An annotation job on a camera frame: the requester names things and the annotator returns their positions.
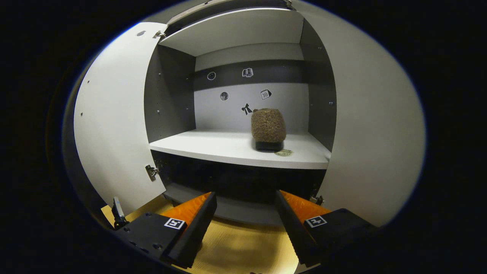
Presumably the white shoe cabinet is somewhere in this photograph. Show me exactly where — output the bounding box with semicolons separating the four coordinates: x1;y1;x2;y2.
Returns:
144;0;337;227

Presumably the brown fuzzy shoe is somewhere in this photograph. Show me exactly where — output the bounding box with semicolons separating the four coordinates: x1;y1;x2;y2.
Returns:
250;108;287;151

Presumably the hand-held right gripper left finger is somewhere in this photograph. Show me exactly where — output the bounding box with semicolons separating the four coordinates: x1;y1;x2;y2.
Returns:
114;192;218;269

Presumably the white shoe cabinet door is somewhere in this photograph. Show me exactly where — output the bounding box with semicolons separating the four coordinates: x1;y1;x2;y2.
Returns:
293;0;426;227
73;22;168;215

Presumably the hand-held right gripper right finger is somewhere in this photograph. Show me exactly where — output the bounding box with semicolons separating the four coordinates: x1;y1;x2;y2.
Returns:
275;190;377;268

